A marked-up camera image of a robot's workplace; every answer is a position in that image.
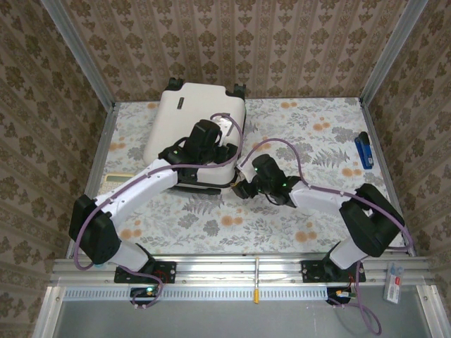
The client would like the white hard-shell suitcase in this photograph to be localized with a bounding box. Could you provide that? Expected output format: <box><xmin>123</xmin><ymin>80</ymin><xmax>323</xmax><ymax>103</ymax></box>
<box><xmin>143</xmin><ymin>77</ymin><xmax>247</xmax><ymax>194</ymax></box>

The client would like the floral tablecloth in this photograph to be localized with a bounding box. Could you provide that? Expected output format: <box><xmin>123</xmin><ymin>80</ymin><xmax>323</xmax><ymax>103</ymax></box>
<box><xmin>82</xmin><ymin>97</ymin><xmax>406</xmax><ymax>255</ymax></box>

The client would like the yellow calculator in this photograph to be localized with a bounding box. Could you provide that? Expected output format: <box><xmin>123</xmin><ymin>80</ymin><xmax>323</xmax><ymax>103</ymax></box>
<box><xmin>101</xmin><ymin>173</ymin><xmax>137</xmax><ymax>193</ymax></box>

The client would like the blue stapler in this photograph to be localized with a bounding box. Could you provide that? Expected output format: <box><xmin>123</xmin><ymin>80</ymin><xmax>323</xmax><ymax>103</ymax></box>
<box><xmin>354</xmin><ymin>132</ymin><xmax>375</xmax><ymax>170</ymax></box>

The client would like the grey metal shelf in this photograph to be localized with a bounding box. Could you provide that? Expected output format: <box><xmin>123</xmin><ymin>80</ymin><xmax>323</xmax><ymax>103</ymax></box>
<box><xmin>33</xmin><ymin>284</ymin><xmax>451</xmax><ymax>338</ymax></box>

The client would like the small circuit board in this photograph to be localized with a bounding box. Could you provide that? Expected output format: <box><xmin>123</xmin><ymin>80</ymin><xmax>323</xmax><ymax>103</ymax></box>
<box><xmin>327</xmin><ymin>287</ymin><xmax>353</xmax><ymax>303</ymax></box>
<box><xmin>130</xmin><ymin>287</ymin><xmax>159</xmax><ymax>300</ymax></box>

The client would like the clear plastic labelled packet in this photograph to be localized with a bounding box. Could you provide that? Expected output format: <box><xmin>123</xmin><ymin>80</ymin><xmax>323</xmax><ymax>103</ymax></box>
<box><xmin>383</xmin><ymin>262</ymin><xmax>405</xmax><ymax>303</ymax></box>

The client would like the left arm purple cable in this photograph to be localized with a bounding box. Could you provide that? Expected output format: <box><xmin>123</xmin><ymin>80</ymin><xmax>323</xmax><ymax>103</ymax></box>
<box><xmin>72</xmin><ymin>111</ymin><xmax>246</xmax><ymax>313</ymax></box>

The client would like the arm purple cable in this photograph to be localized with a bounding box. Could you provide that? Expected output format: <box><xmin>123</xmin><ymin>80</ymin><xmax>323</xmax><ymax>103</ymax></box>
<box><xmin>239</xmin><ymin>137</ymin><xmax>415</xmax><ymax>334</ymax></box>
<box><xmin>72</xmin><ymin>111</ymin><xmax>246</xmax><ymax>313</ymax></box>

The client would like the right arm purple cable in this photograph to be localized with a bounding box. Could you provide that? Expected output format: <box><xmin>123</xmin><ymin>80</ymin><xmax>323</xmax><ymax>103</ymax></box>
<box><xmin>239</xmin><ymin>137</ymin><xmax>415</xmax><ymax>334</ymax></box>

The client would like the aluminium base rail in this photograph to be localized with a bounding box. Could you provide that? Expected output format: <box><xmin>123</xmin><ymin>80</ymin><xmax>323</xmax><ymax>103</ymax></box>
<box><xmin>49</xmin><ymin>255</ymin><xmax>438</xmax><ymax>287</ymax></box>

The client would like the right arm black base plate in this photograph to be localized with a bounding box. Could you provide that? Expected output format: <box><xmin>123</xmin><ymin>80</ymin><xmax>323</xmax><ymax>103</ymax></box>
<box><xmin>301</xmin><ymin>260</ymin><xmax>367</xmax><ymax>284</ymax></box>

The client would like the yellow-handled tool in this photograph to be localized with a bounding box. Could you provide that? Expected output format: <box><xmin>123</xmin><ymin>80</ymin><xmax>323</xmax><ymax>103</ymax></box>
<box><xmin>254</xmin><ymin>256</ymin><xmax>262</xmax><ymax>304</ymax></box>

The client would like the white slotted cable duct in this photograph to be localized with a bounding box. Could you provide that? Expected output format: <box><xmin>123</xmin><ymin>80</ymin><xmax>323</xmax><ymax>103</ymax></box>
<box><xmin>62</xmin><ymin>287</ymin><xmax>328</xmax><ymax>301</ymax></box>

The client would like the aluminium table side rail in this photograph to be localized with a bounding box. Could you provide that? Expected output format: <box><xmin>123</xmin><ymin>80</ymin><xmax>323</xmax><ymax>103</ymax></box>
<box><xmin>359</xmin><ymin>98</ymin><xmax>416</xmax><ymax>258</ymax></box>
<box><xmin>66</xmin><ymin>101</ymin><xmax>117</xmax><ymax>260</ymax></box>

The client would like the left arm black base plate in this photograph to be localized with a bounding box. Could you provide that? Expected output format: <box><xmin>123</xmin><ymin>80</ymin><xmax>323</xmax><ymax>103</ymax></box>
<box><xmin>113</xmin><ymin>261</ymin><xmax>177</xmax><ymax>284</ymax></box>

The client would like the aluminium frame post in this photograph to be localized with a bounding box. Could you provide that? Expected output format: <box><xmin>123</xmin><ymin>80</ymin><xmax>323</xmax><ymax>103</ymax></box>
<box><xmin>359</xmin><ymin>0</ymin><xmax>429</xmax><ymax>105</ymax></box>
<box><xmin>39</xmin><ymin>0</ymin><xmax>116</xmax><ymax>108</ymax></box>

